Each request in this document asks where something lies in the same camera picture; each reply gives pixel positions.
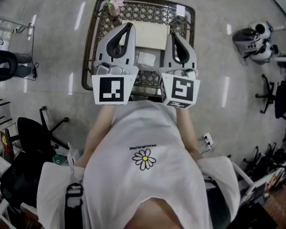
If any grey box with cream lid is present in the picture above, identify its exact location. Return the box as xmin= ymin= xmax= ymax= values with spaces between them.
xmin=121 ymin=21 xmax=171 ymax=72

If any white domed machine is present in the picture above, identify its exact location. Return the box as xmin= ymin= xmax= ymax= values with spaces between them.
xmin=249 ymin=22 xmax=273 ymax=42
xmin=249 ymin=43 xmax=275 ymax=62

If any person's bare neck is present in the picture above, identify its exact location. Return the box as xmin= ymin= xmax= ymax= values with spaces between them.
xmin=123 ymin=196 xmax=182 ymax=229

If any person's left forearm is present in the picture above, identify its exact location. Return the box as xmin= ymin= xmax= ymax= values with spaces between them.
xmin=77 ymin=105 xmax=116 ymax=167

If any person's white daisy t-shirt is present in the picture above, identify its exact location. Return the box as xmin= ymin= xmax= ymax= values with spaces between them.
xmin=37 ymin=100 xmax=241 ymax=229

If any brown rattan table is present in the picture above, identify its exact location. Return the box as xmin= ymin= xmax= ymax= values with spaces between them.
xmin=82 ymin=0 xmax=196 ymax=97

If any black backpack strap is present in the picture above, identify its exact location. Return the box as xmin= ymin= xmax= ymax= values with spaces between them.
xmin=64 ymin=182 xmax=84 ymax=229
xmin=203 ymin=177 xmax=231 ymax=229

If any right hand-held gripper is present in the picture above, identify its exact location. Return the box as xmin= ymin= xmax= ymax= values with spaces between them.
xmin=159 ymin=32 xmax=201 ymax=110

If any black office chair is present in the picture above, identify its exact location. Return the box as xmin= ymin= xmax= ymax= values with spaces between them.
xmin=255 ymin=74 xmax=286 ymax=120
xmin=0 ymin=105 xmax=70 ymax=209

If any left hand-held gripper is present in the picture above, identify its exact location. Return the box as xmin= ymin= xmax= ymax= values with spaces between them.
xmin=92 ymin=22 xmax=139 ymax=106

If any person's right forearm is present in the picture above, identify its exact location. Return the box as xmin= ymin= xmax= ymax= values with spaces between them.
xmin=175 ymin=107 xmax=202 ymax=162

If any grey domed machine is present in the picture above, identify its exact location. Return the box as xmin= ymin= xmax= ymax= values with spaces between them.
xmin=232 ymin=27 xmax=260 ymax=55

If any black cable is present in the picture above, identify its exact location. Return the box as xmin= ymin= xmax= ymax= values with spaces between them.
xmin=26 ymin=22 xmax=40 ymax=81

